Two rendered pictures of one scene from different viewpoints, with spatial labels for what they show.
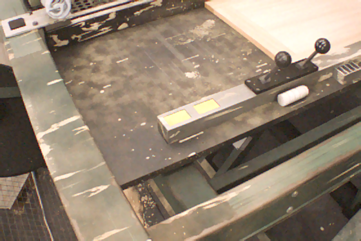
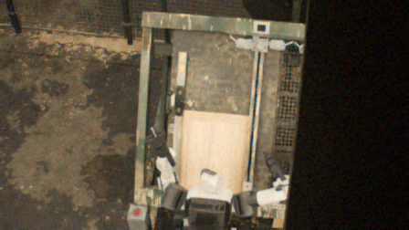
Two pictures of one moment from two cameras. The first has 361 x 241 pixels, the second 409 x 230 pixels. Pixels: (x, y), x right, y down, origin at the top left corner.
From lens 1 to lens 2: 3.19 m
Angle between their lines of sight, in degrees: 46
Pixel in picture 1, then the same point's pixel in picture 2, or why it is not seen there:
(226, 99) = (181, 76)
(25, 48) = (240, 26)
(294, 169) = (144, 72)
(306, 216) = not seen: hidden behind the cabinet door
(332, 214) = not seen: hidden behind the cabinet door
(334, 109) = not seen: hidden behind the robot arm
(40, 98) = (205, 21)
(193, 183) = (167, 51)
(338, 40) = (188, 143)
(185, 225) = (146, 37)
